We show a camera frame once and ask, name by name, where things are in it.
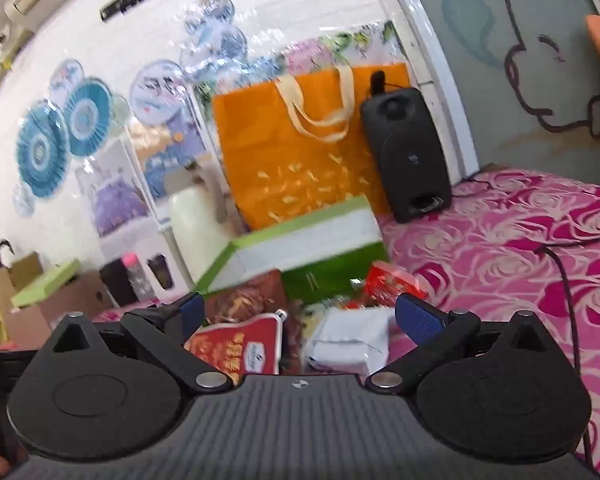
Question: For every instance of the pink-lid clear bottle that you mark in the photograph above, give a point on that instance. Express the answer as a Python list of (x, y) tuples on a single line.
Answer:
[(134, 275)]

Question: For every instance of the white painted paper fan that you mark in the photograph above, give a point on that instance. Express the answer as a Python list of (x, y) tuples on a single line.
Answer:
[(157, 90)]

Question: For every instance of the white cup carton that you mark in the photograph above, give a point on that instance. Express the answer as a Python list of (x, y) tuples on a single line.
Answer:
[(160, 272)]

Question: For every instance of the dark brown snack packet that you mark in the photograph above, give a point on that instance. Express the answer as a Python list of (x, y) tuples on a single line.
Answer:
[(245, 300)]

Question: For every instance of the blue bedding poster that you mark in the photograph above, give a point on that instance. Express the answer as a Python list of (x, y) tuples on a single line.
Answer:
[(170, 160)]

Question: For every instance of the white snack packet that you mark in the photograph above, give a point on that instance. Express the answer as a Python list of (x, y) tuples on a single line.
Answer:
[(345, 340)]

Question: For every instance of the black speaker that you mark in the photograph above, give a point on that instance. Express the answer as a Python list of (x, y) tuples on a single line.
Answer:
[(405, 150)]

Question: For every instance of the open cardboard box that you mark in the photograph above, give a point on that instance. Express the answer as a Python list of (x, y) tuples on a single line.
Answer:
[(20, 275)]

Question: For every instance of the large blue paper fan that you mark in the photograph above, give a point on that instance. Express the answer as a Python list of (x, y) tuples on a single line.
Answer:
[(42, 150)]

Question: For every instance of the green box lid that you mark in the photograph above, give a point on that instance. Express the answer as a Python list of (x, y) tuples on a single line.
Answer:
[(45, 285)]

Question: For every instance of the pale blue painted paper fan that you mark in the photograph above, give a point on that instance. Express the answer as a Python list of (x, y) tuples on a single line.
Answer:
[(210, 15)]

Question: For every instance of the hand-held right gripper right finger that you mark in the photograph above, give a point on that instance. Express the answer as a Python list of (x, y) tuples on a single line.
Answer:
[(420, 317)]

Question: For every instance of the brown cardboard shoe box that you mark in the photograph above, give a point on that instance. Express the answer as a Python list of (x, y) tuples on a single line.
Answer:
[(80, 295)]

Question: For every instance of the orange tote bag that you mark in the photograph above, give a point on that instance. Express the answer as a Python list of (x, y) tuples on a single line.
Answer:
[(280, 160)]

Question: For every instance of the floral poster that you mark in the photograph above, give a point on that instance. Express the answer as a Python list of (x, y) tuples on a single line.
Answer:
[(320, 50)]

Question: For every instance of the cream thermos jug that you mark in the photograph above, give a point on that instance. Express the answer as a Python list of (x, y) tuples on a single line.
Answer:
[(195, 230)]

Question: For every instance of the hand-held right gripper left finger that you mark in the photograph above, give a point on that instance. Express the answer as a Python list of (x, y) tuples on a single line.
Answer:
[(190, 307)]

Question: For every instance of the purple bedding poster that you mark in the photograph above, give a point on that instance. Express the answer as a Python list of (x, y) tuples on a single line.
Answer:
[(115, 195)]

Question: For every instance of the black travel cup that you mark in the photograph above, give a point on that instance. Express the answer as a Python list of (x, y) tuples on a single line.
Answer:
[(112, 282)]

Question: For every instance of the red foil snack packet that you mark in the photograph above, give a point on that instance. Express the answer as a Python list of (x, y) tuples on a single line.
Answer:
[(390, 280)]

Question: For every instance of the small pale paper fan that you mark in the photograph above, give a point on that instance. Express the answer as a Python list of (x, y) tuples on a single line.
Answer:
[(24, 201)]

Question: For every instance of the pink rose blanket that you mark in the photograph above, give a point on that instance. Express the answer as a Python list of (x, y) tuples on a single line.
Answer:
[(505, 260)]

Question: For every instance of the green cardboard box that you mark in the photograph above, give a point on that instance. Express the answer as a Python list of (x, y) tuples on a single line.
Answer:
[(310, 245)]

